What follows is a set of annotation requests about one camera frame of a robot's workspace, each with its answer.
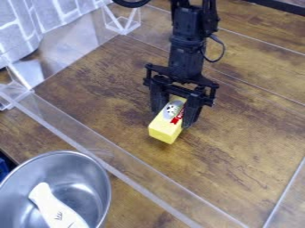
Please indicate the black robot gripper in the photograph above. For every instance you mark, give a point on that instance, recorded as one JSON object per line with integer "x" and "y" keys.
{"x": 180, "y": 78}

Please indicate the yellow butter block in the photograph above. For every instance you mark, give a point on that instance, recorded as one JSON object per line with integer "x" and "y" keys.
{"x": 166, "y": 125}

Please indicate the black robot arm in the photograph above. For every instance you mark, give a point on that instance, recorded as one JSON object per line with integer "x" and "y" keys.
{"x": 194, "y": 24}

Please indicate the clear acrylic barrier panel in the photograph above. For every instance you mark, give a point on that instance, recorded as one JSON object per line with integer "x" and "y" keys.
{"x": 222, "y": 176}

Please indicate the silver metal bowl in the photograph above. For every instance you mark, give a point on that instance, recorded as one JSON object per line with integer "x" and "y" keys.
{"x": 77, "y": 182}

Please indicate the grey brick pattern curtain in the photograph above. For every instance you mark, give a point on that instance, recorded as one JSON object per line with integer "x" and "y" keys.
{"x": 26, "y": 19}

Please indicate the blue object at edge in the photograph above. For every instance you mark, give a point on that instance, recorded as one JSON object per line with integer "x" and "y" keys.
{"x": 4, "y": 170}

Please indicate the white plastic spatula handle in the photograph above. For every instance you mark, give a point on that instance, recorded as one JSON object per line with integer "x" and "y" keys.
{"x": 56, "y": 213}

